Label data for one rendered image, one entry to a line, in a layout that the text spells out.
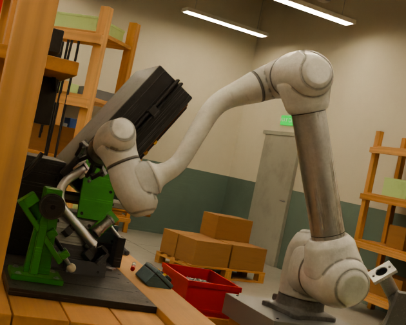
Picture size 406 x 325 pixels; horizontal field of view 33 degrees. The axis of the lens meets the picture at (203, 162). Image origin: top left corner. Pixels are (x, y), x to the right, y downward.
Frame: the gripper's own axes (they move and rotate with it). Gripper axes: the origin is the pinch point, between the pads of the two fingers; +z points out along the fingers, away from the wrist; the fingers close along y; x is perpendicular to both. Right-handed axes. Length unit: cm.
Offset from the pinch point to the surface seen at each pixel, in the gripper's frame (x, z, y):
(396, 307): 2, -101, -67
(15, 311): 53, -40, -24
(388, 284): 0, -100, -63
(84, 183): 0.5, 4.3, -4.1
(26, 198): 27.8, -20.4, -0.1
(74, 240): 13.5, 8.4, -18.1
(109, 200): -3.4, 4.2, -13.8
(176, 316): 17, -36, -51
